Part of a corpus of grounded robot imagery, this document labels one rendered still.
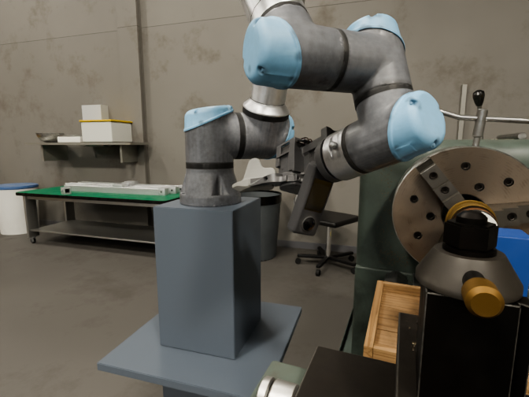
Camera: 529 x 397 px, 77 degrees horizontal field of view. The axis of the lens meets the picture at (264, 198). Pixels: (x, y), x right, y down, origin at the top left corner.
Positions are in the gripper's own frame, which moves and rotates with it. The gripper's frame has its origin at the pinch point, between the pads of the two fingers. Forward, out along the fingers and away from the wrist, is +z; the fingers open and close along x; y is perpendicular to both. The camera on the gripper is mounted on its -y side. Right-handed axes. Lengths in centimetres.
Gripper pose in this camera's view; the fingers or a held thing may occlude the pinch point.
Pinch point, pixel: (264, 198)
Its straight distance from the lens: 66.8
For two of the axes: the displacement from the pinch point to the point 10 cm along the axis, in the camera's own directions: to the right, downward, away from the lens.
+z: -5.6, 2.1, 8.0
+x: -8.3, -1.9, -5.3
